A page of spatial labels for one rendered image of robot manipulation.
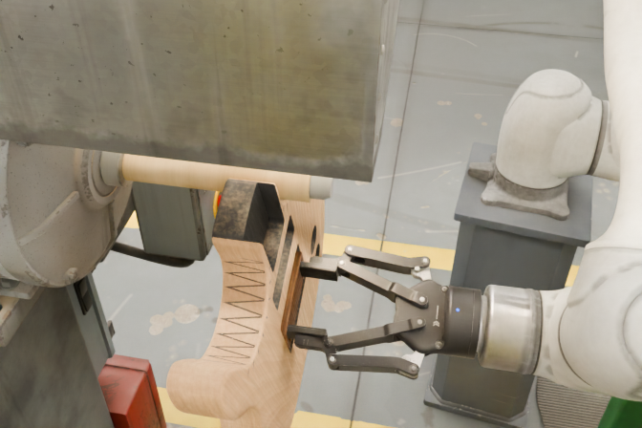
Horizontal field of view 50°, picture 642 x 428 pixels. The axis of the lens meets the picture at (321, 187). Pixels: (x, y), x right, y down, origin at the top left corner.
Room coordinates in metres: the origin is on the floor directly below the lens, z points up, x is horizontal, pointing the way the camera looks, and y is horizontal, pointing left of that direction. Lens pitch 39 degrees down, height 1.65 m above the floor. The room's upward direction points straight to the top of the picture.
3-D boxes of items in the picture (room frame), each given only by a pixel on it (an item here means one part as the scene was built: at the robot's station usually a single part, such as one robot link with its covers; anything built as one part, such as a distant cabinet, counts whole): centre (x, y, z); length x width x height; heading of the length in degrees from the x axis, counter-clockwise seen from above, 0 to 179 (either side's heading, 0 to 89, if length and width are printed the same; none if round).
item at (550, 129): (1.17, -0.46, 0.87); 0.18 x 0.16 x 0.22; 74
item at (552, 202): (1.18, -0.44, 0.73); 0.22 x 0.18 x 0.06; 72
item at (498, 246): (1.17, -0.45, 0.35); 0.28 x 0.28 x 0.70; 72
